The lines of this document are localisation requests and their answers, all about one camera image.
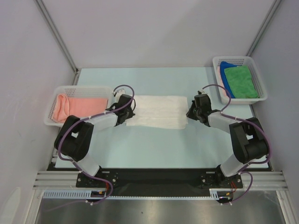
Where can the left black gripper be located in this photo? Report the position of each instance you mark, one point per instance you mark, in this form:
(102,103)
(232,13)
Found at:
(131,114)

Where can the pink terry towel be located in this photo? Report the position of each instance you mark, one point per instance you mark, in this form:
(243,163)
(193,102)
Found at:
(80,107)

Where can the aluminium corner post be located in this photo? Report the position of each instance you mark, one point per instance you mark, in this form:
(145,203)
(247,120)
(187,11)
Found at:
(266,22)
(56,34)

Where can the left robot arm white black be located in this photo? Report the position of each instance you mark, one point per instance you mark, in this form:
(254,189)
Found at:
(74,139)

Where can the empty white plastic basket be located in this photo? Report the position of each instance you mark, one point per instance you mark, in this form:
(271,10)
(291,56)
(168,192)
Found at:
(76,92)

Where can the white slotted cable duct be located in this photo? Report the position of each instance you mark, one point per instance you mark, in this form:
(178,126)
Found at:
(98,194)

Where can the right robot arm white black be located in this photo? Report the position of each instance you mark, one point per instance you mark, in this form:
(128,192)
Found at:
(247,137)

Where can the white towel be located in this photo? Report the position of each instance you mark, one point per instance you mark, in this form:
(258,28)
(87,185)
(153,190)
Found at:
(167,112)

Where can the blue towel in basket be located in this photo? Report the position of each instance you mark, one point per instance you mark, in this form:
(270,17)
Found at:
(224,65)

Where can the green towel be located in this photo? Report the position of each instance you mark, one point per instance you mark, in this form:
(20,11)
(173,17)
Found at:
(240,82)

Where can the left aluminium corner post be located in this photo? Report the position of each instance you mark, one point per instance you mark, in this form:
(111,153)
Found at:
(56,34)

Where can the light pink towel in basket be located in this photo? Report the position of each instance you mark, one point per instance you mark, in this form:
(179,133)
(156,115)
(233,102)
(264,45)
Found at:
(221,82)

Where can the right aluminium corner post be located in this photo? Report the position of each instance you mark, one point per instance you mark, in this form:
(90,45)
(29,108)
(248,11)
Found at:
(266,22)

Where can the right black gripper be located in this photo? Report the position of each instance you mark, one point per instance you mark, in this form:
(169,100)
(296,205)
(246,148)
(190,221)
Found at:
(193,113)

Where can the white basket with towels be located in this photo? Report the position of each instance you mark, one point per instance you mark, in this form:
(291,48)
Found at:
(256,77)

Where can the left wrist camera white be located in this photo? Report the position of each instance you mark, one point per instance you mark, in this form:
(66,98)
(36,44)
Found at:
(119,92)

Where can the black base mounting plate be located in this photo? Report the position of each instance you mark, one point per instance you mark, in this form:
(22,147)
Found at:
(165,182)

